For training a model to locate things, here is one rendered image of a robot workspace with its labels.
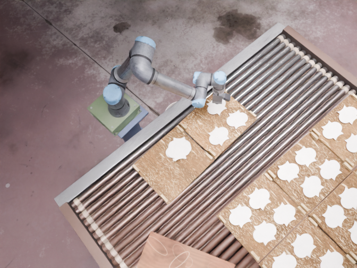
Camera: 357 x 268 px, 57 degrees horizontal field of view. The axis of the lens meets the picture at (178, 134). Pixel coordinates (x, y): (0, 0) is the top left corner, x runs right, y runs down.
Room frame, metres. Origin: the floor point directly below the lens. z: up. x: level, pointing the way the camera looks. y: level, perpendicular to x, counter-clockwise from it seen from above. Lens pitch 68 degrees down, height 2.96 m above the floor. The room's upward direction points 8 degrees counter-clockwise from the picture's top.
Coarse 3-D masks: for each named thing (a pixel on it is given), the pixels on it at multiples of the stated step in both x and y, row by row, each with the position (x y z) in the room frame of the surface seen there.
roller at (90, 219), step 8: (296, 48) 1.38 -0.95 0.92; (288, 56) 1.33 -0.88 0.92; (280, 64) 1.27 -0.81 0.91; (272, 72) 1.22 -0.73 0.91; (256, 80) 1.17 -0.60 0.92; (248, 88) 1.11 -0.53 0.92; (240, 96) 1.06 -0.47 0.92; (136, 184) 0.54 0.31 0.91; (120, 192) 0.50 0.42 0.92; (128, 192) 0.49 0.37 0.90; (112, 200) 0.45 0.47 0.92; (104, 208) 0.41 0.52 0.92; (88, 216) 0.38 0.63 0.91; (96, 216) 0.37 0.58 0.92; (88, 224) 0.33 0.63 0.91
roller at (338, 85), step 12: (336, 84) 1.05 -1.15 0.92; (324, 96) 0.97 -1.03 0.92; (312, 108) 0.89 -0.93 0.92; (300, 120) 0.82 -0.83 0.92; (288, 132) 0.74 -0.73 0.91; (276, 144) 0.68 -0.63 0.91; (228, 180) 0.48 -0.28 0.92; (216, 192) 0.41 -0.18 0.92; (204, 204) 0.35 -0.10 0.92; (192, 216) 0.29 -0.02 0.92; (180, 228) 0.23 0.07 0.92
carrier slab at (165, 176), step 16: (176, 128) 0.88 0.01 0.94; (160, 144) 0.78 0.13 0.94; (192, 144) 0.75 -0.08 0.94; (144, 160) 0.68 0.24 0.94; (160, 160) 0.67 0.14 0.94; (192, 160) 0.64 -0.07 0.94; (208, 160) 0.62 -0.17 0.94; (144, 176) 0.58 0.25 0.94; (160, 176) 0.56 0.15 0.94; (176, 176) 0.55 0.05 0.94; (192, 176) 0.53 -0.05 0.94; (160, 192) 0.46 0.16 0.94; (176, 192) 0.44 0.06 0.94
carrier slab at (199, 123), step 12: (204, 108) 1.00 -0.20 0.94; (228, 108) 0.97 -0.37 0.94; (240, 108) 0.96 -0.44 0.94; (192, 120) 0.92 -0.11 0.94; (204, 120) 0.91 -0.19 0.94; (216, 120) 0.89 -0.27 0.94; (252, 120) 0.86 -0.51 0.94; (192, 132) 0.83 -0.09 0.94; (204, 132) 0.82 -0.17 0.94; (228, 132) 0.79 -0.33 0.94; (240, 132) 0.78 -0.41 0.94; (204, 144) 0.74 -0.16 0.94; (228, 144) 0.71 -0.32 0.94; (216, 156) 0.64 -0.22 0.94
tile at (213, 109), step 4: (224, 100) 1.03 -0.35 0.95; (208, 104) 1.02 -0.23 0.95; (212, 104) 1.01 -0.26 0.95; (216, 104) 1.01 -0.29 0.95; (220, 104) 1.00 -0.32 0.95; (224, 104) 1.00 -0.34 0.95; (208, 108) 0.98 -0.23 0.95; (212, 108) 0.98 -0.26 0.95; (216, 108) 0.98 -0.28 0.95; (220, 108) 0.97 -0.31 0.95; (224, 108) 0.97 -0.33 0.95; (208, 112) 0.96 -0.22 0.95; (212, 112) 0.95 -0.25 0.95; (216, 112) 0.95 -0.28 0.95; (220, 112) 0.94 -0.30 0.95
